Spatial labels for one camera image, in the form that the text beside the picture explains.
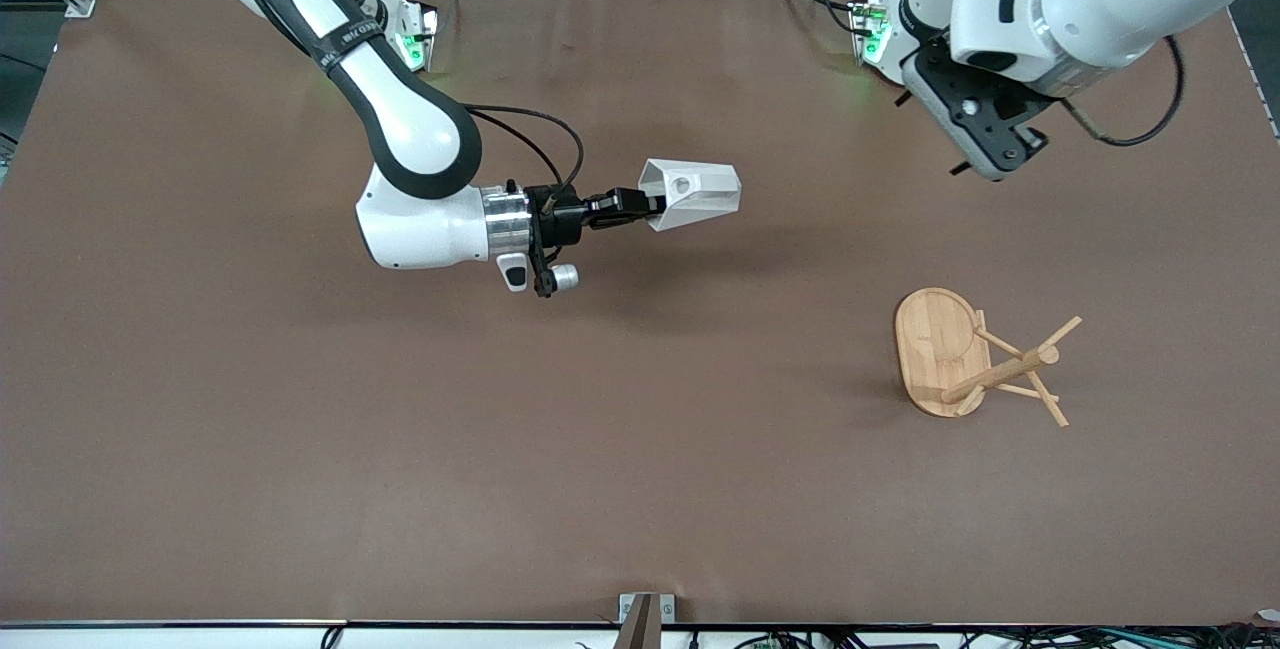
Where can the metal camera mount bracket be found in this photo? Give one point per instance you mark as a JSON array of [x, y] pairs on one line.
[[640, 614]]

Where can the wooden cup rack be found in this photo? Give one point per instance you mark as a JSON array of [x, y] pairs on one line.
[[930, 349]]

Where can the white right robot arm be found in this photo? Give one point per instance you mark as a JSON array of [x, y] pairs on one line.
[[420, 129]]

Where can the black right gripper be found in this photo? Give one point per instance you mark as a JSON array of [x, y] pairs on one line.
[[556, 213]]

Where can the white faceted cup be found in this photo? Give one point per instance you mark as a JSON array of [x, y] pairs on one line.
[[700, 191]]

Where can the brown paper table cover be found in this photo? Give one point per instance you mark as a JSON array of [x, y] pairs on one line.
[[600, 429]]

